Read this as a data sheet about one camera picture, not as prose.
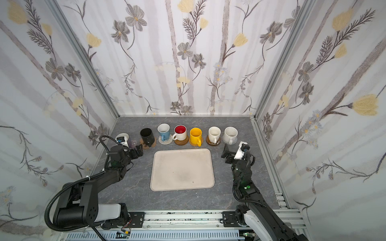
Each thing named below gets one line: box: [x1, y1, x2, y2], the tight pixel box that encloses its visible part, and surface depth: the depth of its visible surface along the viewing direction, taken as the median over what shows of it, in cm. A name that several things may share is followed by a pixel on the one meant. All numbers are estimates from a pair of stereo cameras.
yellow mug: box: [189, 127, 203, 148], surface depth 100 cm
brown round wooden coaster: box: [173, 135, 189, 146], surface depth 106 cm
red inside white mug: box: [172, 124, 187, 142], surface depth 104 cm
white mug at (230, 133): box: [222, 126, 239, 146], surface depth 102 cm
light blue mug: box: [157, 123, 171, 142], surface depth 101 cm
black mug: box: [139, 127, 155, 148], surface depth 100 cm
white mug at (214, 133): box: [208, 126, 222, 144], surface depth 100 cm
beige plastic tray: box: [149, 148, 216, 192], surface depth 93 cm
